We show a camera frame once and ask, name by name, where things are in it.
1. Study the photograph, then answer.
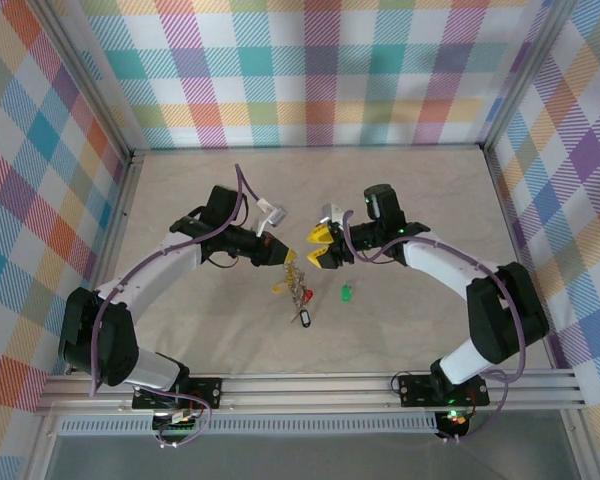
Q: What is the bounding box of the key bunch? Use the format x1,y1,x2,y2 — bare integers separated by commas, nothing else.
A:
281,262,311,326

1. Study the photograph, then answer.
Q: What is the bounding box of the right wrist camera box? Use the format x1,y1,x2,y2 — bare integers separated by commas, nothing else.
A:
319,201,350,227

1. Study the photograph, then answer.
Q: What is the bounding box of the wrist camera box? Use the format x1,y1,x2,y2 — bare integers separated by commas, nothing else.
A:
319,201,350,227
252,198,288,237

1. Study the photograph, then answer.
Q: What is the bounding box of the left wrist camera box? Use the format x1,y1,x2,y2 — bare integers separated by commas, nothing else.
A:
252,198,288,237

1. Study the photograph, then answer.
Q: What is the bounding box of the aluminium frame rail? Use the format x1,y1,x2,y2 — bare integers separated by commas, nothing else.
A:
39,149,149,416
129,142,487,157
483,145,584,381

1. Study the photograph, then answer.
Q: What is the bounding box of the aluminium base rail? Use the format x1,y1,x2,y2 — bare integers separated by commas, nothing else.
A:
37,373,589,416

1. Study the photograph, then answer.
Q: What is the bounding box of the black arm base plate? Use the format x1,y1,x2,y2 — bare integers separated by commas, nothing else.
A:
131,377,225,412
397,372,491,407

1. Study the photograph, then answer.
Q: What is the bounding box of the grey slotted cable duct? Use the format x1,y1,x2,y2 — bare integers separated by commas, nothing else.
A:
58,417,439,437

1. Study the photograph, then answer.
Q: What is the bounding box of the controller board with wires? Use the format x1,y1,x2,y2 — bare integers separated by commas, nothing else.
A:
437,408,471,441
151,407,214,449

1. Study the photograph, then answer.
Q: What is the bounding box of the aluminium frame post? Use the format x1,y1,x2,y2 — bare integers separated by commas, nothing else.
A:
479,0,576,151
29,0,137,159

